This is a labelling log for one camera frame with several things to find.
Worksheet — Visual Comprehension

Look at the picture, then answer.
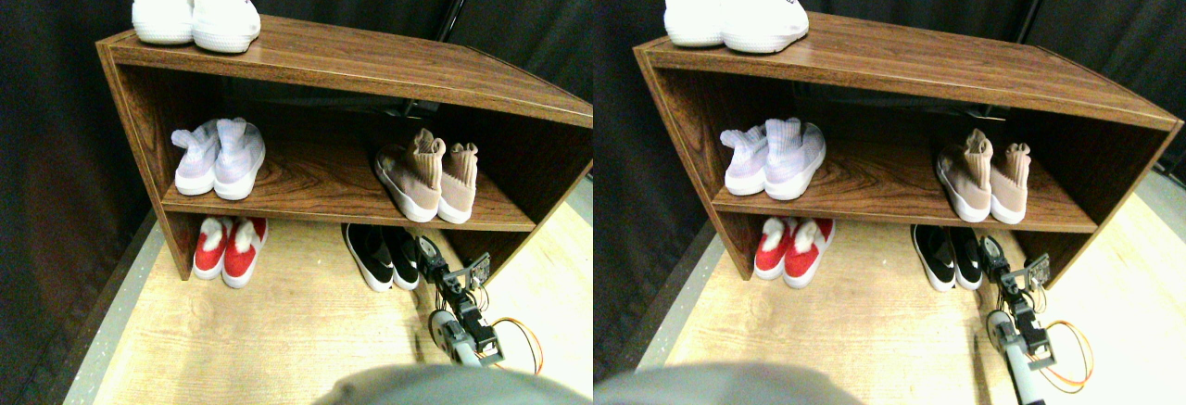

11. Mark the black shoe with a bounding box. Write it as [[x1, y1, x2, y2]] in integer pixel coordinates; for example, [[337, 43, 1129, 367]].
[[383, 226, 423, 291], [950, 227, 985, 291], [342, 224, 395, 293], [912, 224, 957, 293]]

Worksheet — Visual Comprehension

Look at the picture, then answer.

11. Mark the beige shoe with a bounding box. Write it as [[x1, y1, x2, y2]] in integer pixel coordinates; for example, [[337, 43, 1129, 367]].
[[936, 129, 994, 223], [990, 143, 1032, 225], [375, 129, 448, 223], [437, 142, 480, 225]]

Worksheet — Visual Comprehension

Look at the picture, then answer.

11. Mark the red shoe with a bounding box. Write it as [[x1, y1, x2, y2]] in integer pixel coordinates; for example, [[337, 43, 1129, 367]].
[[754, 219, 794, 281], [783, 219, 837, 289], [194, 218, 233, 281], [222, 218, 270, 289]]

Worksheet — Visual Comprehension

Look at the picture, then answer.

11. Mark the brown shoe rack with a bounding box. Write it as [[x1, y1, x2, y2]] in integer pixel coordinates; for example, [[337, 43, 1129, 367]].
[[96, 14, 594, 282], [633, 11, 1186, 285]]

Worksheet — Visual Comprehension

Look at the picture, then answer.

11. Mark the lilac shoe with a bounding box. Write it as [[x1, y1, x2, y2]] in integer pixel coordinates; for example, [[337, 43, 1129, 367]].
[[721, 125, 771, 196], [214, 118, 268, 201], [171, 122, 222, 196], [764, 118, 827, 201]]

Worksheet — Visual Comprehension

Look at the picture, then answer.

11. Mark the white shoe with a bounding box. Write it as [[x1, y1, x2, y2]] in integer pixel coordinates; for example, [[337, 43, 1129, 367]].
[[720, 0, 810, 54], [192, 0, 262, 54], [652, 0, 726, 48], [121, 0, 196, 46]]

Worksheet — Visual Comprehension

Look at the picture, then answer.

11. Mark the orange wire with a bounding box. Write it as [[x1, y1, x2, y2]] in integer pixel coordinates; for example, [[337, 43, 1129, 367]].
[[491, 317, 547, 376], [1038, 322, 1095, 395]]

